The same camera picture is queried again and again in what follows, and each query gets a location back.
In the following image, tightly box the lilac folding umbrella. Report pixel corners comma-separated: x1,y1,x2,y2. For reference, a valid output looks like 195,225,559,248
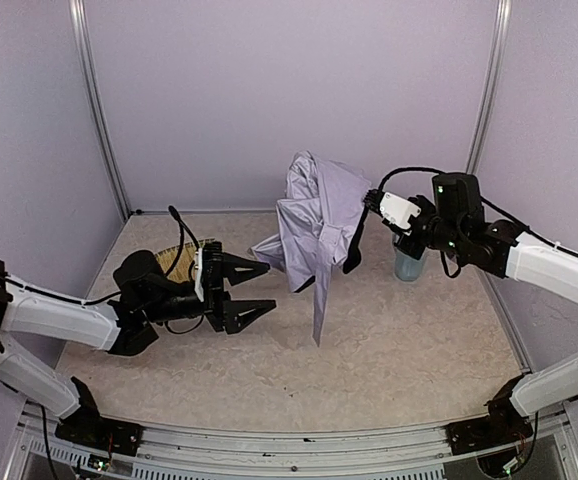
250,151,372,343

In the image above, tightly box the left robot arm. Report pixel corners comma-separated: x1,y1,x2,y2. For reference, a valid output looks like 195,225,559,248
0,241,276,456

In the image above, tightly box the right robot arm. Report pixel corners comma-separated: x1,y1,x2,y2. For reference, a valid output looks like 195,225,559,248
379,172,578,455

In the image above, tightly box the light blue ceramic mug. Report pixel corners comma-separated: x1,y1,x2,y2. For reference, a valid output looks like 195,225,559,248
392,234,427,282

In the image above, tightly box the woven bamboo tray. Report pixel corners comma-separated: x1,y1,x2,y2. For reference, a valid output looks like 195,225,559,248
151,238,215,286

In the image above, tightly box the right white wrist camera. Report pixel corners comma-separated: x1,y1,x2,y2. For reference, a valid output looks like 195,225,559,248
364,189,421,235

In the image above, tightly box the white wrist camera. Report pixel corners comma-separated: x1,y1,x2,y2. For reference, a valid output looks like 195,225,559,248
364,189,421,235
193,247,205,303

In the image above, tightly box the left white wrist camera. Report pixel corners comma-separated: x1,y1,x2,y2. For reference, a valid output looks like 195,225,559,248
193,247,205,303

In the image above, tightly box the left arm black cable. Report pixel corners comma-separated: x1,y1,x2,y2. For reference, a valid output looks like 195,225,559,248
161,204,205,276

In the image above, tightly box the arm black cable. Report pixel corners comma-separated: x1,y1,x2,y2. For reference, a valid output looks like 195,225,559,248
161,204,205,276
376,166,443,194

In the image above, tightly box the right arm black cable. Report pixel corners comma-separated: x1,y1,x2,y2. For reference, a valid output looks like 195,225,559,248
376,166,443,194

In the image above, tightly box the right aluminium frame post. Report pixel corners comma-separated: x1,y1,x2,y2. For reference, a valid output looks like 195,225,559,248
466,0,513,174

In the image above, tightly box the aluminium frame post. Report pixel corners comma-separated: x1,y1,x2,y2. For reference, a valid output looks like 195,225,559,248
68,0,132,223
466,0,513,174

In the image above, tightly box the front aluminium rail base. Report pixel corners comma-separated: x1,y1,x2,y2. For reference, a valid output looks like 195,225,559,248
0,403,578,479

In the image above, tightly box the left aluminium frame post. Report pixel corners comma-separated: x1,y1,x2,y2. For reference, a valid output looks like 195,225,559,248
68,0,132,223

